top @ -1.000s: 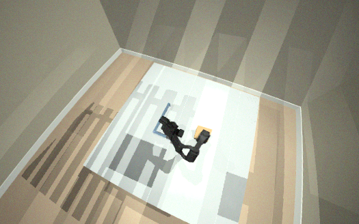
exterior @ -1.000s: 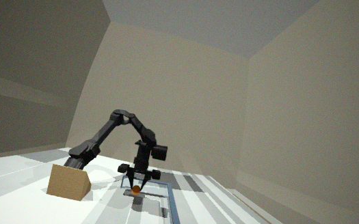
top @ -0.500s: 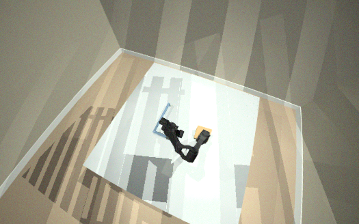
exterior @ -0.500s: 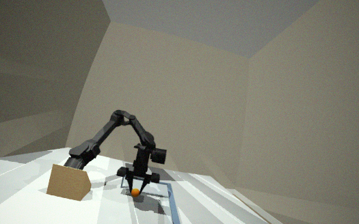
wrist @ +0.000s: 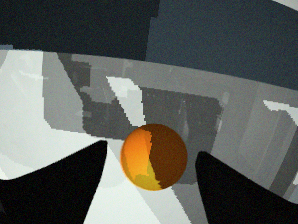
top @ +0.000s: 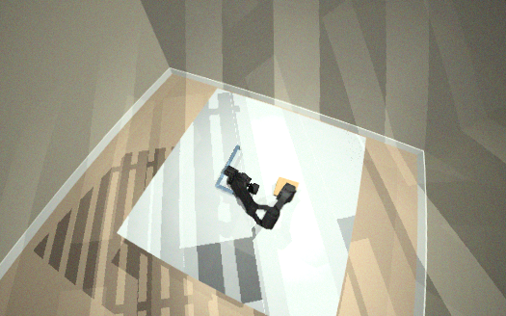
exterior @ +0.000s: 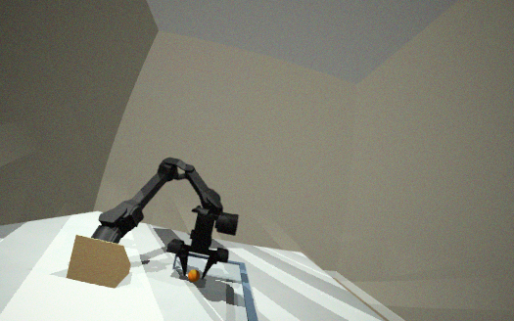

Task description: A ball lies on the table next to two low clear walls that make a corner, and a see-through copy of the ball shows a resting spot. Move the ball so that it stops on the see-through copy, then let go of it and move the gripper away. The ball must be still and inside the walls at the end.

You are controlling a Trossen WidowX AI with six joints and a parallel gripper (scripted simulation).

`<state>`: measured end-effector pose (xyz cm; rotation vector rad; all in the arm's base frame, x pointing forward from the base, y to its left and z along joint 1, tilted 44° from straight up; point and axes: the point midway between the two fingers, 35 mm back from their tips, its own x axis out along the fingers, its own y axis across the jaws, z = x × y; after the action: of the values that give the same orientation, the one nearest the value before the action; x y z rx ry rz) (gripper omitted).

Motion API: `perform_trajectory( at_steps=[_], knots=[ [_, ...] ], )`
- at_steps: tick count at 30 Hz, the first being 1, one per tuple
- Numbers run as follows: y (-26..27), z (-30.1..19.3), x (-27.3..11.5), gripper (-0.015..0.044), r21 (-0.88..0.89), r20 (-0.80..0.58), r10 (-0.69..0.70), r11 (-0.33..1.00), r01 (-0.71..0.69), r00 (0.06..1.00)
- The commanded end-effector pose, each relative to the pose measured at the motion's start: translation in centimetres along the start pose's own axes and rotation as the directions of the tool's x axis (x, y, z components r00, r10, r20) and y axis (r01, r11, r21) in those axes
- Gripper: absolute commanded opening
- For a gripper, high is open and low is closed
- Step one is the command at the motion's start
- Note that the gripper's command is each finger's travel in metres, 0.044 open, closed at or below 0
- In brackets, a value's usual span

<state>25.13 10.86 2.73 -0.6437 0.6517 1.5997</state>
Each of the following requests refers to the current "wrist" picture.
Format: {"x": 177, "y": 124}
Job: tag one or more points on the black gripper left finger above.
{"x": 57, "y": 194}

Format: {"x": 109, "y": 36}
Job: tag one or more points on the pale yellow translucent ball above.
{"x": 135, "y": 163}

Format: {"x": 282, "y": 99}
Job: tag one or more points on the shiny orange ball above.
{"x": 167, "y": 153}

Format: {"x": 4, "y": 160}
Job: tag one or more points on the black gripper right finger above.
{"x": 230, "y": 198}

